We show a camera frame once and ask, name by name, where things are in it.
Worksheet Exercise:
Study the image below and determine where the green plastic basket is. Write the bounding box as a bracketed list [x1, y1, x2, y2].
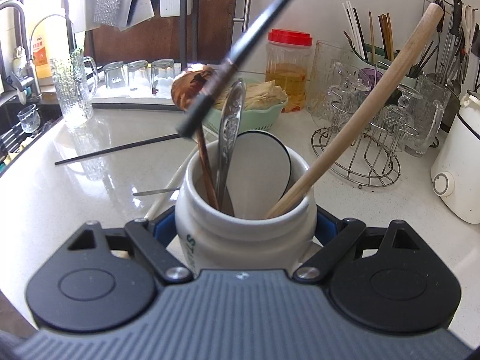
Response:
[203, 80, 288, 133]

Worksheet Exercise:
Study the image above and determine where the black chopstick on counter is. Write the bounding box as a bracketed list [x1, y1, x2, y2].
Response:
[55, 133, 181, 166]

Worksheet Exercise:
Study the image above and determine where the upturned glass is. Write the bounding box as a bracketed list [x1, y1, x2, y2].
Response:
[127, 59, 150, 91]
[151, 58, 176, 97]
[103, 61, 126, 89]

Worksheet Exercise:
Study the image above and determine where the tall textured glass pitcher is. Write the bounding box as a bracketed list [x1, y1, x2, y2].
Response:
[50, 48, 98, 129]

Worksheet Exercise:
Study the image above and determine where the white black-rimmed ladle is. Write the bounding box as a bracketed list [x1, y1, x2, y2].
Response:
[227, 130, 292, 219]

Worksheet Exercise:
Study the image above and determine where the brown wooden spoon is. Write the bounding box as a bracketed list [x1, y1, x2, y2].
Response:
[171, 63, 219, 209]

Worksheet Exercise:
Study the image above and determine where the white electric cooker pot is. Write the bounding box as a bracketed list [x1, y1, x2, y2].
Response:
[430, 90, 480, 224]

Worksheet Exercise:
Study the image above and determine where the metal wire glass rack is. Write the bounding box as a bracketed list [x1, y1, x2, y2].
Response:
[308, 60, 422, 189]

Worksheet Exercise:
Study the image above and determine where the upturned glass right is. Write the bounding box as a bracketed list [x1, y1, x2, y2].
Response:
[151, 58, 176, 97]

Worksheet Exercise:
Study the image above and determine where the green chopstick holder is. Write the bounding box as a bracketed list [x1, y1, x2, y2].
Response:
[348, 44, 421, 87]

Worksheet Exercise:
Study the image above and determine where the glass mug with handle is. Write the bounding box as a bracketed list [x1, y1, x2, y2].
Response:
[404, 75, 451, 157]

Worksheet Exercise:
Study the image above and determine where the silver embossed metal spoon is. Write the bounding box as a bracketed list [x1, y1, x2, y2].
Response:
[216, 79, 247, 209]

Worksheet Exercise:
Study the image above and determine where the white chopstick on counter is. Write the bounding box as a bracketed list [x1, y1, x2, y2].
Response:
[144, 148, 198, 220]

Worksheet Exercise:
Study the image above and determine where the light wooden rolling stick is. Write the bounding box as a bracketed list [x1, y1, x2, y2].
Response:
[266, 2, 443, 219]

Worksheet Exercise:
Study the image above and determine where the white glass drying tray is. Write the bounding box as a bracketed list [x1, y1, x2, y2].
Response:
[93, 63, 182, 105]

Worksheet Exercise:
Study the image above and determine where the chrome kitchen faucet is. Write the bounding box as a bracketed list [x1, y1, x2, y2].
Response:
[0, 0, 43, 100]

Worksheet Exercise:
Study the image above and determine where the brown wooden cutting board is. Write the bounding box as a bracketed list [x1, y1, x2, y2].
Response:
[85, 0, 236, 64]

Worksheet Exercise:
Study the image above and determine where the black chopstick with brown band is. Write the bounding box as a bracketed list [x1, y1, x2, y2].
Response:
[176, 0, 291, 138]

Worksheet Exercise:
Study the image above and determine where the hanging utensil set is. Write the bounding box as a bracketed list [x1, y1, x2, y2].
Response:
[433, 0, 479, 96]

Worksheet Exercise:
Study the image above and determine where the white Starbucks ceramic mug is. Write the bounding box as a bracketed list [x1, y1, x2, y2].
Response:
[175, 130, 317, 274]

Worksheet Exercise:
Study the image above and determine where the orange dish soap bottle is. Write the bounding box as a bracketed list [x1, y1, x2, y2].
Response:
[32, 23, 58, 86]

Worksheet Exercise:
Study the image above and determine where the red-lid plastic jar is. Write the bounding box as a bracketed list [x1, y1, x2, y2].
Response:
[265, 28, 313, 112]

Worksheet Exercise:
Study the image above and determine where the upturned glass left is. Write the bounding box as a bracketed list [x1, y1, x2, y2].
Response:
[103, 61, 126, 89]

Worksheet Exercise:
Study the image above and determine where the upturned glass middle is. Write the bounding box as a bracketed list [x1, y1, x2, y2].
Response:
[127, 59, 150, 91]

